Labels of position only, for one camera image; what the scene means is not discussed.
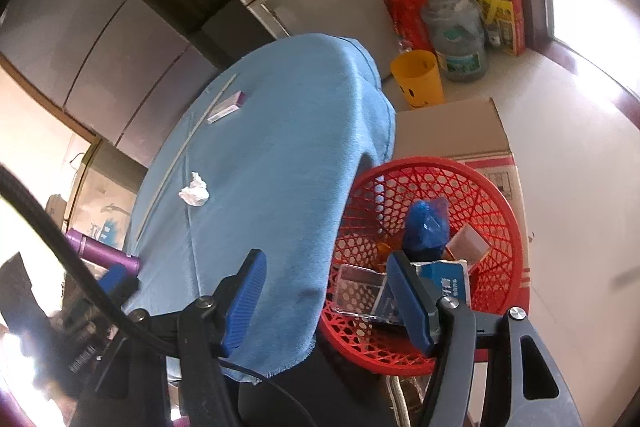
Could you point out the purple bottle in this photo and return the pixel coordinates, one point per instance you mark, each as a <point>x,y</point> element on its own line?
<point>100,252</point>

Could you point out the white and blue toothpaste box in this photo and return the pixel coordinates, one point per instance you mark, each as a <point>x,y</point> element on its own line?
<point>450,282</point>

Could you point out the yellow smiley bin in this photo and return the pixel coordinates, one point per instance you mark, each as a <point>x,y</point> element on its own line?
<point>417,82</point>

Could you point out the red plastic bag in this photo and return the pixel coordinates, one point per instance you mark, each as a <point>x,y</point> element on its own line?
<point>407,17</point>

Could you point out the large grey refrigerator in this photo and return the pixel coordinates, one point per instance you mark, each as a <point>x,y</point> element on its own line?
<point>100,57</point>

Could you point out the blue tablecloth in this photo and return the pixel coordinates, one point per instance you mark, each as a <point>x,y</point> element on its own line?
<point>280,147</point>

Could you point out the brown cardboard piece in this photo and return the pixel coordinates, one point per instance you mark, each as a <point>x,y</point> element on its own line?
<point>467,244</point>

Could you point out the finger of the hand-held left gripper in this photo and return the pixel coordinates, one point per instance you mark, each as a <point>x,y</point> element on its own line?
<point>117,279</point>

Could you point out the orange snack wrapper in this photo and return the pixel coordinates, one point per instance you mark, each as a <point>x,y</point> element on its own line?
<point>384,249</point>

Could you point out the cardboard box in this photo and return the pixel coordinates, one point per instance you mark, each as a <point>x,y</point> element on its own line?
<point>450,132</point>

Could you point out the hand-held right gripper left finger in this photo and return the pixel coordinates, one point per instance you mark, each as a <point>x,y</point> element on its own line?
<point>245,297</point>

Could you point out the red plastic basket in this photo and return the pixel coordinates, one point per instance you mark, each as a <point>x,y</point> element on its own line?
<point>450,187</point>

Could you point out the box with dolphin print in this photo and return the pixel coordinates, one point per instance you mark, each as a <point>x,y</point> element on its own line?
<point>107,207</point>

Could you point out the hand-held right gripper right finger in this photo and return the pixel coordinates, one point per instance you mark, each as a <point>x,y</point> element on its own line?
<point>405,297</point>

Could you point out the blue plastic bag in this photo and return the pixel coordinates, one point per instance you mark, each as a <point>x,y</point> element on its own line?
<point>425,227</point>

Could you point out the clear plastic box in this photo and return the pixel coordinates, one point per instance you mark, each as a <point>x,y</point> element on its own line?
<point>357,289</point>

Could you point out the large water jug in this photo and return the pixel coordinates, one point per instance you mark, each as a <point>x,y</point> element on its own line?
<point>457,42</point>

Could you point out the yellow paper bag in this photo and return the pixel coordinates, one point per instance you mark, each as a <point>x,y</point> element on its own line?
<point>505,17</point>

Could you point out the white tissue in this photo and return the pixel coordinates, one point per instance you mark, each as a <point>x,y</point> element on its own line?
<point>194,193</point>

